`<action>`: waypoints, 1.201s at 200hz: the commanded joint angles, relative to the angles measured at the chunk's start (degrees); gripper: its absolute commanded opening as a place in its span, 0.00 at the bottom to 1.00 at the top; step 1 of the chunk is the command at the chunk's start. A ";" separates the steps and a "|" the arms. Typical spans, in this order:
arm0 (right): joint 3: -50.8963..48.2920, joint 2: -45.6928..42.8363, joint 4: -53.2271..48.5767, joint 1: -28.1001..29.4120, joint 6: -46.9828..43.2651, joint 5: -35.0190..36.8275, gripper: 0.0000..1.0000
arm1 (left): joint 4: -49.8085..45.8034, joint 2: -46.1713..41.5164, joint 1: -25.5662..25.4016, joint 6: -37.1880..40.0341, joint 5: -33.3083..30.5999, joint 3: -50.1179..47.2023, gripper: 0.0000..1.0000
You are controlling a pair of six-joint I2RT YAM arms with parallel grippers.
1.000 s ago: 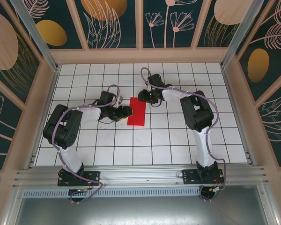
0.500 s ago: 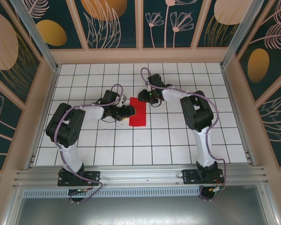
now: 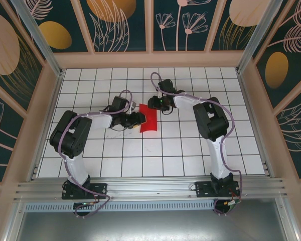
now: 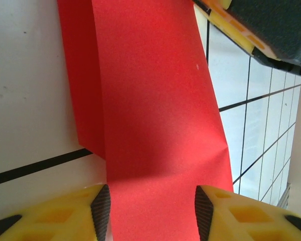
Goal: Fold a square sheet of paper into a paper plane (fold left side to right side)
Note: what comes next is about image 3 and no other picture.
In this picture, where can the red paper sheet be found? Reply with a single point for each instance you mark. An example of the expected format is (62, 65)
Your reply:
(150, 120)

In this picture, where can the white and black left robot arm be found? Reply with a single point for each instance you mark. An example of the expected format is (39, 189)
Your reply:
(76, 168)

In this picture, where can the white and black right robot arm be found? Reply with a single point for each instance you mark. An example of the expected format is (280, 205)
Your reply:
(218, 155)

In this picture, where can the grey metal sheet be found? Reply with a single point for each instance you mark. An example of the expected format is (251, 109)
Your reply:
(150, 226)

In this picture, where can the small dark circuit board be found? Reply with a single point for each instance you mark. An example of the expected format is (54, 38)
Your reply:
(86, 203)

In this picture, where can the green circuit board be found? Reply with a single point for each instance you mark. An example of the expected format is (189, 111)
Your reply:
(233, 203)

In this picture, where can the aluminium side rail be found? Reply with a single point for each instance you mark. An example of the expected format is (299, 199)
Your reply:
(245, 95)
(54, 95)

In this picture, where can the aluminium mounting rail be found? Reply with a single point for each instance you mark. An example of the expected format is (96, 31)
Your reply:
(150, 188)

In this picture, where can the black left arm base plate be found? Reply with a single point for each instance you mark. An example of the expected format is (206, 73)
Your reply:
(100, 188)

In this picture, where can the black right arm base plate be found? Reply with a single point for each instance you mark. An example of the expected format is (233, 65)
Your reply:
(202, 189)

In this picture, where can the aluminium corner post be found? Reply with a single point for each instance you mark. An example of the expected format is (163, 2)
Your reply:
(38, 37)
(261, 37)

